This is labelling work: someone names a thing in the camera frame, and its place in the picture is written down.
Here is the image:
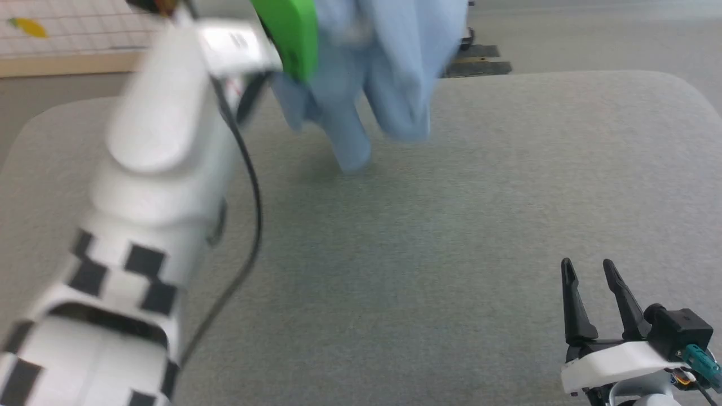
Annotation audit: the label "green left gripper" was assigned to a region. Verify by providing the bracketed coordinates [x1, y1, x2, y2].
[251, 0, 319, 83]

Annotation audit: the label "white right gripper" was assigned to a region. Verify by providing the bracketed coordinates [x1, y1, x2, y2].
[561, 258, 677, 394]

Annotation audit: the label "light blue polo shirt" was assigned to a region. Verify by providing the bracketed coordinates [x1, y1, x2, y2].
[271, 0, 469, 173]

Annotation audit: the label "black floor base plates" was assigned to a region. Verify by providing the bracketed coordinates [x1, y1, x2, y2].
[443, 44, 513, 78]

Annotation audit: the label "lemon print grid partition panel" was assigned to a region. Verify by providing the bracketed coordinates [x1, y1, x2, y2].
[0, 0, 170, 78]

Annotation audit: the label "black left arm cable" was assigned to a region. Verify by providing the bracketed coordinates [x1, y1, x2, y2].
[180, 73, 264, 367]

